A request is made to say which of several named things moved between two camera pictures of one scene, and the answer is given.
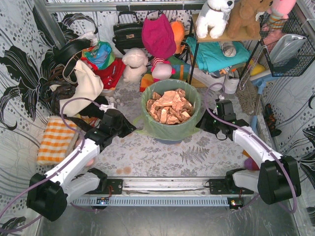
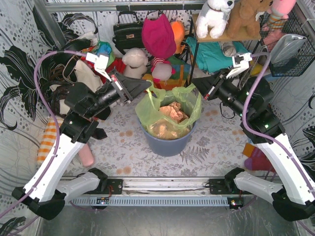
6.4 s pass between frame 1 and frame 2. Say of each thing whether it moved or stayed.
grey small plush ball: stayed
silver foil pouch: stayed
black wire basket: stayed
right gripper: moved
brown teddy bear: stayed
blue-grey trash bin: moved
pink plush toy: stayed
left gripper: moved
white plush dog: stayed
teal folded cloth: stayed
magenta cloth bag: stayed
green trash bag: moved
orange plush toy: stayed
